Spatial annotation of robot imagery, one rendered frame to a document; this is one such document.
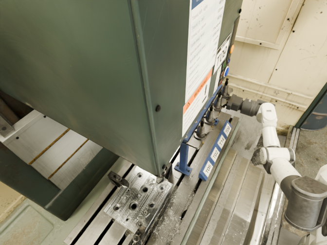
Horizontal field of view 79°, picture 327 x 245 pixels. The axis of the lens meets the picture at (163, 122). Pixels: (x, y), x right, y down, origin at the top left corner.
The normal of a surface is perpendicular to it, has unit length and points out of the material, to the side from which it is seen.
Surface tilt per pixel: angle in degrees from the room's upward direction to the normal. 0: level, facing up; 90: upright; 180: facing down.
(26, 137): 90
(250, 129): 24
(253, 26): 90
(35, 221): 0
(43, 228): 0
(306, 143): 0
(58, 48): 90
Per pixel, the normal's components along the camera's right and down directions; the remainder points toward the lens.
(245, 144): -0.25, -0.32
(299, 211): -0.78, 0.18
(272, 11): -0.51, 0.67
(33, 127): 0.86, 0.37
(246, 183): 0.03, -0.73
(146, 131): -0.14, 0.76
